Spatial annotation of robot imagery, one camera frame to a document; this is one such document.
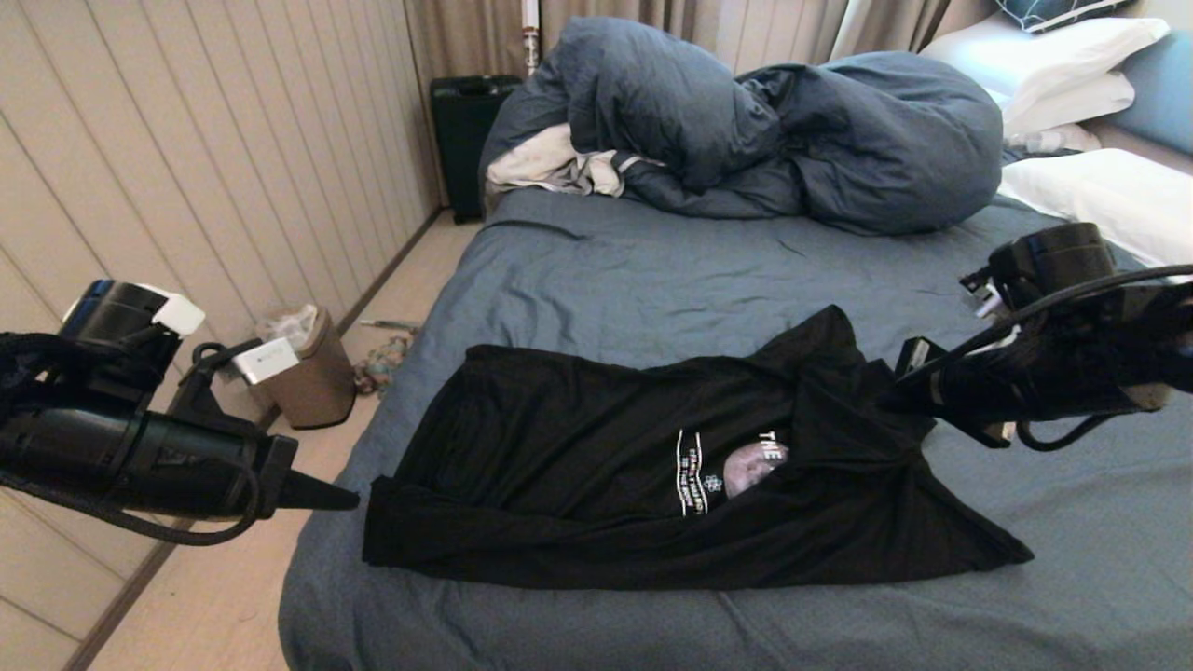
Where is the black moon print t-shirt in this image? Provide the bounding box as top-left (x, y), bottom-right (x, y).
top-left (362, 305), bottom-right (1035, 590)

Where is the beige trash bin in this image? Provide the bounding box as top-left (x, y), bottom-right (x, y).
top-left (254, 306), bottom-right (359, 430)

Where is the multicoloured rag mop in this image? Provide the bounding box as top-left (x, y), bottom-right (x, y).
top-left (354, 319), bottom-right (420, 397)

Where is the clear plastic bin bag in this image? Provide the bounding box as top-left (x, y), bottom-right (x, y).
top-left (257, 303), bottom-right (320, 353)

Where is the dark blue duvet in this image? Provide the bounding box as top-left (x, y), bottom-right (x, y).
top-left (480, 14), bottom-right (1008, 236)

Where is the blue bed sheet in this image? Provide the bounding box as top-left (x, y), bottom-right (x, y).
top-left (280, 186), bottom-right (1193, 671)

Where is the flat white pillow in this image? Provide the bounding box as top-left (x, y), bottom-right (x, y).
top-left (1002, 70), bottom-right (1138, 141)

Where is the large white pillow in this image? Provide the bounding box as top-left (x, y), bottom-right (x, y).
top-left (918, 17), bottom-right (1173, 113)

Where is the light blue headboard cushion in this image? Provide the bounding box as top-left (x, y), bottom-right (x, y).
top-left (1109, 28), bottom-right (1193, 155)

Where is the black suitcase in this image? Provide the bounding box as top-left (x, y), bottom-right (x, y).
top-left (429, 75), bottom-right (523, 225)

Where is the dark patterned cushion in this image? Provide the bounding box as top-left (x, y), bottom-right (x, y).
top-left (993, 0), bottom-right (1133, 34)

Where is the white crumpled cloth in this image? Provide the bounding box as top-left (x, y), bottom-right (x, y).
top-left (487, 121), bottom-right (667, 199)

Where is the beige curtain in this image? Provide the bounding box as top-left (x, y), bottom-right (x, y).
top-left (405, 0), bottom-right (952, 89)

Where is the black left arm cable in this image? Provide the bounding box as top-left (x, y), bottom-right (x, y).
top-left (0, 447), bottom-right (264, 547)

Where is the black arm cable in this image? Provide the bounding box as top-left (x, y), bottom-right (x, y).
top-left (893, 265), bottom-right (1193, 453)
top-left (0, 447), bottom-right (264, 547)

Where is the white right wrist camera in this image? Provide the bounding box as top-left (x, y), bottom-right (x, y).
top-left (960, 270), bottom-right (1009, 322)

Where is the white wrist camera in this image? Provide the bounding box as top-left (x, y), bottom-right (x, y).
top-left (233, 337), bottom-right (301, 386)
top-left (960, 270), bottom-right (1009, 322)

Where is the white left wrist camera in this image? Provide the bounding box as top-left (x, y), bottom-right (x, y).
top-left (233, 337), bottom-right (301, 386)

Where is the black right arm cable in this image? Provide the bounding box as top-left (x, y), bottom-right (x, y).
top-left (893, 265), bottom-right (1193, 453)

